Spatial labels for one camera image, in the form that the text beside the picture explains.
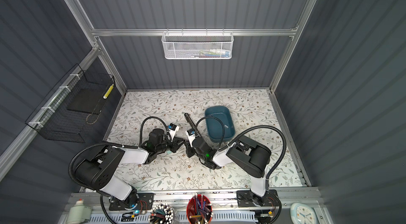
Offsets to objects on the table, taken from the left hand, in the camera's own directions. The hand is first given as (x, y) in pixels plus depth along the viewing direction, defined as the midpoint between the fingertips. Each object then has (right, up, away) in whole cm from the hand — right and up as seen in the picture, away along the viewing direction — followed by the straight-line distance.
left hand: (184, 140), depth 91 cm
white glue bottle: (-40, -24, -26) cm, 53 cm away
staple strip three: (+26, +6, +11) cm, 29 cm away
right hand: (+2, -2, -1) cm, 3 cm away
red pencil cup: (+10, -22, -27) cm, 36 cm away
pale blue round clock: (+55, -27, -23) cm, 65 cm away
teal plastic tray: (+18, +8, +10) cm, 22 cm away
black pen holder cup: (-3, -20, -32) cm, 38 cm away
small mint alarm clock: (-7, -5, -5) cm, 11 cm away
